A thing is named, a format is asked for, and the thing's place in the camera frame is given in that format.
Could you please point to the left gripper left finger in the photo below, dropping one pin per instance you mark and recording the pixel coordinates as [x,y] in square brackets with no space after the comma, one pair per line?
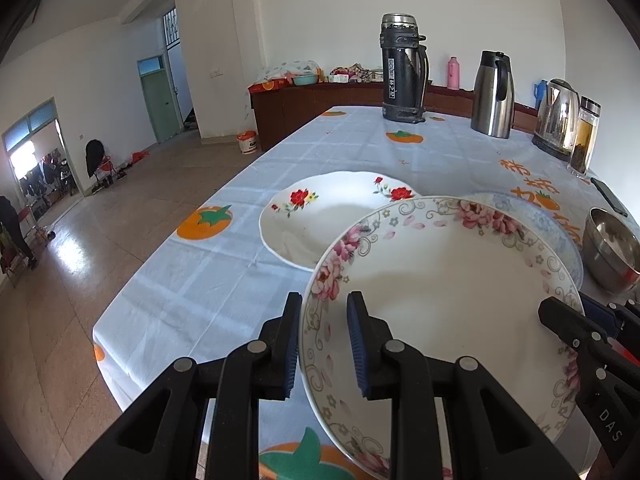
[262,369]

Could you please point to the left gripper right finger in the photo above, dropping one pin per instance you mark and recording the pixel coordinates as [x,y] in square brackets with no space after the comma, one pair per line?
[389,369]

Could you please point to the stainless steel bowl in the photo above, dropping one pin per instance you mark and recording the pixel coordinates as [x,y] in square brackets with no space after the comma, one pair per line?
[610,252]

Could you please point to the pink floral rim plate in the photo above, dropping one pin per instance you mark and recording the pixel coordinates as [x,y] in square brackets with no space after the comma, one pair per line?
[451,278]

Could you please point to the red flower white plate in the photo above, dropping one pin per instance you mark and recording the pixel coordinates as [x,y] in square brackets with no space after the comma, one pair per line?
[300,222]

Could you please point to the persimmon print tablecloth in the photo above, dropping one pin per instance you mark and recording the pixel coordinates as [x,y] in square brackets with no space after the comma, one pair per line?
[203,298]

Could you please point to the blue pattern white plate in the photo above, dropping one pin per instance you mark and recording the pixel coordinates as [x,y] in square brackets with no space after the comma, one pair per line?
[539,222]

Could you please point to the black smartphone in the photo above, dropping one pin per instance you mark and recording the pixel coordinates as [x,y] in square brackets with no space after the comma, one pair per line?
[610,197]

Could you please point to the steel electric kettle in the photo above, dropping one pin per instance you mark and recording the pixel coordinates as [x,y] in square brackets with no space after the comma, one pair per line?
[557,118]

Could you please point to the glass tea bottle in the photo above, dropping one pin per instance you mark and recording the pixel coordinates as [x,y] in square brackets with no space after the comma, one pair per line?
[585,136]

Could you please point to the white orange bucket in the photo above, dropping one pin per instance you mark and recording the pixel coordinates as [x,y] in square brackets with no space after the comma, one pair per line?
[248,142]

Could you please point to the black chair with clothes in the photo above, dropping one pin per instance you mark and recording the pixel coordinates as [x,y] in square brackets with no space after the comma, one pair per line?
[100,166]

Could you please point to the dark wood sideboard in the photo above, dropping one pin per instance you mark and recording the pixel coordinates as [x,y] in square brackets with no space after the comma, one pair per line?
[278,113]

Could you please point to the teal basin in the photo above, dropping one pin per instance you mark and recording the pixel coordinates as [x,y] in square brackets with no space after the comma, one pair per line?
[305,80]

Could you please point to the black large thermos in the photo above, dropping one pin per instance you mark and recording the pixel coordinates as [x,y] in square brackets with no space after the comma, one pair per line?
[405,68]

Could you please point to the pink thermos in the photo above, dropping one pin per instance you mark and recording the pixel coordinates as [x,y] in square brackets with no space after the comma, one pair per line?
[453,74]

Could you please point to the green door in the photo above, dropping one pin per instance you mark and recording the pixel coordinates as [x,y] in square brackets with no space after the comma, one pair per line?
[159,98]

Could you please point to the steel carafe black handle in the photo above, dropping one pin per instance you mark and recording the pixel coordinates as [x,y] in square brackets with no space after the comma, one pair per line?
[493,100]

